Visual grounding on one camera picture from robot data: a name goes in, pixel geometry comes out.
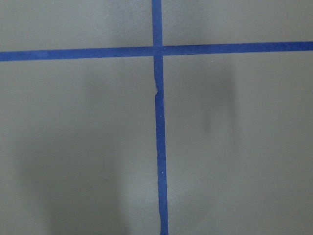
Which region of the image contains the blue tape strip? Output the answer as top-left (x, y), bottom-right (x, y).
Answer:
top-left (151, 0), bottom-right (170, 235)
top-left (0, 41), bottom-right (313, 62)

